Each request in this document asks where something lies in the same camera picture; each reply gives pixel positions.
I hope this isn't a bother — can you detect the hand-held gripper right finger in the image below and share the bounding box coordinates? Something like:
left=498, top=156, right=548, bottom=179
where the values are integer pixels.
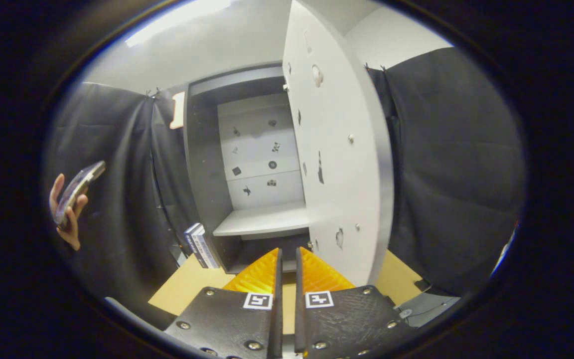
left=294, top=247, right=420, bottom=359

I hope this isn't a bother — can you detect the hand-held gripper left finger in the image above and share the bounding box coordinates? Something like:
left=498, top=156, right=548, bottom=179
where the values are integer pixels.
left=162, top=248, right=284, bottom=359

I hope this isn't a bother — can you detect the smartphone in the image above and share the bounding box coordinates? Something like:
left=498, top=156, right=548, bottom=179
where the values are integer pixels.
left=54, top=160, right=107, bottom=230

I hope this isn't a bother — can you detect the black backdrop cloth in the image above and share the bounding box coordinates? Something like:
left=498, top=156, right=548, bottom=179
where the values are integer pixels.
left=43, top=47, right=527, bottom=320

